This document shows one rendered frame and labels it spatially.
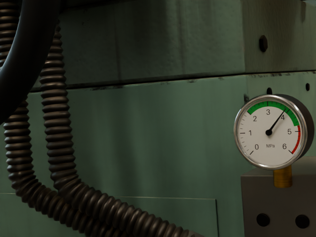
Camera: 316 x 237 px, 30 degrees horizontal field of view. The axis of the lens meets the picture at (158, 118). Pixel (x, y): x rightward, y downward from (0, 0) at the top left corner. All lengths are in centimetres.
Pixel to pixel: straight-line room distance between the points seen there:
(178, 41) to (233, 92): 8
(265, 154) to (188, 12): 17
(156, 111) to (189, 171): 7
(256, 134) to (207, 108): 10
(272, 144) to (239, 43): 12
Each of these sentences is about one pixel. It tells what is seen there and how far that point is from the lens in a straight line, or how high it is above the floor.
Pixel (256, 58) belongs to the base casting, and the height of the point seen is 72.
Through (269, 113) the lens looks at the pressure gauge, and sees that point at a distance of 49.
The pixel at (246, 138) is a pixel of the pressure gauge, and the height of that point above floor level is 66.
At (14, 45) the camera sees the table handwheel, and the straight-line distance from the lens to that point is 46.
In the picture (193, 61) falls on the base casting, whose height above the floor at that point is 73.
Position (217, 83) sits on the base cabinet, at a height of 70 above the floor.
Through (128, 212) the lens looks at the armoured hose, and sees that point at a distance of 51.
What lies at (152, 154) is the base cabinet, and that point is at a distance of 62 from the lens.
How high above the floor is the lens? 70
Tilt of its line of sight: 3 degrees down
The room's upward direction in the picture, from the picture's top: 4 degrees counter-clockwise
